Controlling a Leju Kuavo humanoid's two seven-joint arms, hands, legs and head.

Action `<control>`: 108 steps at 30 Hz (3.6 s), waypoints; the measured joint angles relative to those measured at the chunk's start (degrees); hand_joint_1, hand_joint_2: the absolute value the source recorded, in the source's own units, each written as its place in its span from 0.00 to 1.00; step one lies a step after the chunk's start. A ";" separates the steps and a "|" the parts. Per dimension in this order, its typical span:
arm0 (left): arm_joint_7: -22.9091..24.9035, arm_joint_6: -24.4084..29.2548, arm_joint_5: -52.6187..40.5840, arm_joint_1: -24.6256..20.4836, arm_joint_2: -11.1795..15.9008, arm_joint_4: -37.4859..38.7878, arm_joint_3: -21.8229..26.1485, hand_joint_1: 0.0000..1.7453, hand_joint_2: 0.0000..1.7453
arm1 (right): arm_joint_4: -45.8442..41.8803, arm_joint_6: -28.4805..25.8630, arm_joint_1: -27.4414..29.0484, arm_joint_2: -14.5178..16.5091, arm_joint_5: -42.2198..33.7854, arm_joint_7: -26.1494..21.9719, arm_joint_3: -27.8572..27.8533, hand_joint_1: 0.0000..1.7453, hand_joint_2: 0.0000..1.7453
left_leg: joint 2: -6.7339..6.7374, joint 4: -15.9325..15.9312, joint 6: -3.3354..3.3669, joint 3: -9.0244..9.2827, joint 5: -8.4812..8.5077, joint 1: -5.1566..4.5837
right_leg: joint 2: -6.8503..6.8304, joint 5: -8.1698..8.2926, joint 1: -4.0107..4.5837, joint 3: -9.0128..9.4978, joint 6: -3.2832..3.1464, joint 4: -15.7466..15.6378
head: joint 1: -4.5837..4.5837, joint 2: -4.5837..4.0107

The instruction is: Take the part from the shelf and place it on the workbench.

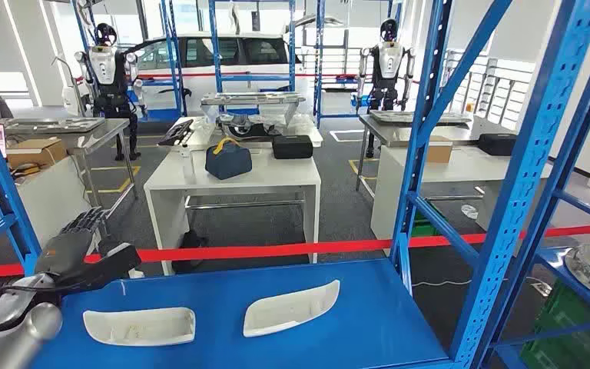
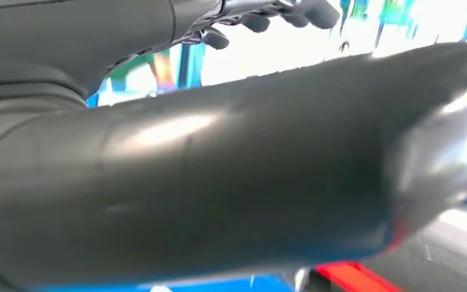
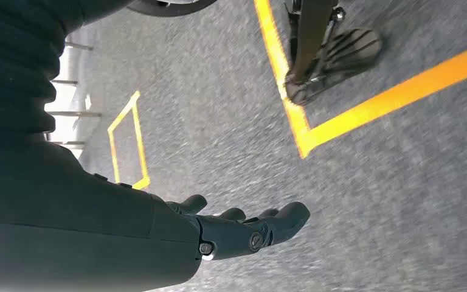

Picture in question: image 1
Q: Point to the white table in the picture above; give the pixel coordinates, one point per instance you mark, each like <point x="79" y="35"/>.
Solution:
<point x="50" y="198"/>
<point x="402" y="193"/>
<point x="274" y="175"/>

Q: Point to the green plastic crate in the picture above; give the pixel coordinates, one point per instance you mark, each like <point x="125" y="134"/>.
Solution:
<point x="570" y="336"/>
<point x="422" y="226"/>

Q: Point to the flat silver metal panel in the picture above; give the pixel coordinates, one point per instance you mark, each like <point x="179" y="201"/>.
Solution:
<point x="50" y="125"/>
<point x="402" y="117"/>

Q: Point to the cardboard box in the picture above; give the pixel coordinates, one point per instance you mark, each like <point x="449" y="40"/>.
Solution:
<point x="442" y="150"/>
<point x="35" y="153"/>

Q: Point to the black hard case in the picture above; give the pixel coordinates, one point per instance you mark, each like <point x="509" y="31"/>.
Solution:
<point x="292" y="147"/>
<point x="496" y="144"/>

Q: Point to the plastic wrapped black part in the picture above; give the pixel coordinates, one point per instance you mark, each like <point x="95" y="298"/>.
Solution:
<point x="246" y="130"/>

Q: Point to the white plug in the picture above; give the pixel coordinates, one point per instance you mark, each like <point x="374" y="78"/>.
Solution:
<point x="137" y="274"/>

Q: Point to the floor socket plate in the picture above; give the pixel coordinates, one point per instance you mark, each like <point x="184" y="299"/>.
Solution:
<point x="542" y="289"/>

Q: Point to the red barrier tape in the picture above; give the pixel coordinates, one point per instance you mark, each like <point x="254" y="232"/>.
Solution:
<point x="198" y="75"/>
<point x="274" y="249"/>

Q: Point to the black slotted tray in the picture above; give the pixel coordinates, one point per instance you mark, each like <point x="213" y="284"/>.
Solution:
<point x="175" y="133"/>

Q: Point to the white plastic scrap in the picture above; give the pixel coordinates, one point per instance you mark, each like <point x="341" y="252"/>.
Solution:
<point x="469" y="211"/>

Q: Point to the blue metal shelf rack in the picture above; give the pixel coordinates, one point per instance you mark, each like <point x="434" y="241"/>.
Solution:
<point x="318" y="61"/>
<point x="162" y="115"/>
<point x="224" y="316"/>
<point x="215" y="40"/>
<point x="552" y="257"/>

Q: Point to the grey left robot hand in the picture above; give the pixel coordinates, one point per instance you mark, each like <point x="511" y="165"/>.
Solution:
<point x="66" y="254"/>

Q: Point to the black white humanoid robot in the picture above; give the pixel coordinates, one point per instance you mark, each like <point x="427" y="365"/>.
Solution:
<point x="104" y="66"/>
<point x="389" y="58"/>

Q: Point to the white car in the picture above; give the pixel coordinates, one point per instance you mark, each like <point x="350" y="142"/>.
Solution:
<point x="198" y="86"/>

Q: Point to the white metal railing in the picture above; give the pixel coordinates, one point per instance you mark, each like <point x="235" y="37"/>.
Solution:
<point x="498" y="91"/>

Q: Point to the clear plastic bottle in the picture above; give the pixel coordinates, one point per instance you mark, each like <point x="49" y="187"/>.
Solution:
<point x="187" y="163"/>

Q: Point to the black bag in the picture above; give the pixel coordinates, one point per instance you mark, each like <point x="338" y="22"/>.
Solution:
<point x="188" y="252"/>

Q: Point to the silver metal panel on stand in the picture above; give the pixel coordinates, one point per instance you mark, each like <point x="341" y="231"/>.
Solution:
<point x="249" y="98"/>

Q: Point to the white plastic car part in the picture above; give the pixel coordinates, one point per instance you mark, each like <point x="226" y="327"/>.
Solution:
<point x="137" y="328"/>
<point x="290" y="310"/>

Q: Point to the black stanchion post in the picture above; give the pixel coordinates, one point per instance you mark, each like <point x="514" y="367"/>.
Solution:
<point x="124" y="257"/>

